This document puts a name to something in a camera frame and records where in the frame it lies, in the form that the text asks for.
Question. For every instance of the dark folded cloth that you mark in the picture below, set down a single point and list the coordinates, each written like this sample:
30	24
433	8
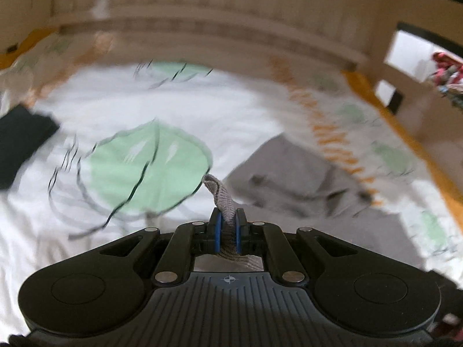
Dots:
21	137

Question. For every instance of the grey garment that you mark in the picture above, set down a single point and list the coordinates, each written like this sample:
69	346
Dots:
289	173

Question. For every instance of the beige bedside shelf unit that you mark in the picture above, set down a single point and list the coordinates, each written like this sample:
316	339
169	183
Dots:
408	54

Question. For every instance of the beige wooden headboard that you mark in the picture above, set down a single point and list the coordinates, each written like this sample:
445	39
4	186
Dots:
217	0

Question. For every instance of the leaf printed white bedsheet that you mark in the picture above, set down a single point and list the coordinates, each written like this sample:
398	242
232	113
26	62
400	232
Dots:
108	97

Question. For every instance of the colourful cloth pile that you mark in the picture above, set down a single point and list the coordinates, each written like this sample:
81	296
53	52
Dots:
450	76

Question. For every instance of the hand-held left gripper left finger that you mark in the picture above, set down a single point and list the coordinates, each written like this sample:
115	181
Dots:
216	232

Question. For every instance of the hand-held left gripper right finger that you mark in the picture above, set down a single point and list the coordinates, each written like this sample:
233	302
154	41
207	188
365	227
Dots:
238	233

